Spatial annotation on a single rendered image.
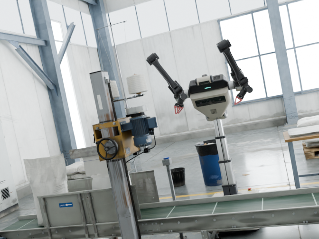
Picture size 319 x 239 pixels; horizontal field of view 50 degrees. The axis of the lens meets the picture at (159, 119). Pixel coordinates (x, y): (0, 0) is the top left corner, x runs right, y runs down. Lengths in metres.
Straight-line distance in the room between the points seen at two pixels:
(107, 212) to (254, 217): 1.31
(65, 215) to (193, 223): 1.26
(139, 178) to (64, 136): 5.57
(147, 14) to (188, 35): 1.57
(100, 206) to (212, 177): 2.43
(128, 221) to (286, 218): 1.26
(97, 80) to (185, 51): 8.59
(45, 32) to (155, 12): 4.04
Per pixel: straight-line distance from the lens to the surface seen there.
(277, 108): 11.02
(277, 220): 2.97
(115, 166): 2.88
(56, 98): 9.08
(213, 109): 3.48
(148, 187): 3.66
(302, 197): 3.25
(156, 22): 11.70
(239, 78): 3.10
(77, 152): 3.54
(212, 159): 5.26
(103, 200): 3.30
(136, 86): 2.93
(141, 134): 2.80
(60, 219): 3.60
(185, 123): 11.36
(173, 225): 3.12
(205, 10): 11.38
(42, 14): 9.39
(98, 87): 2.85
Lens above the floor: 1.42
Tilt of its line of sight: 3 degrees down
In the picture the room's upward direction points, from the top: 11 degrees counter-clockwise
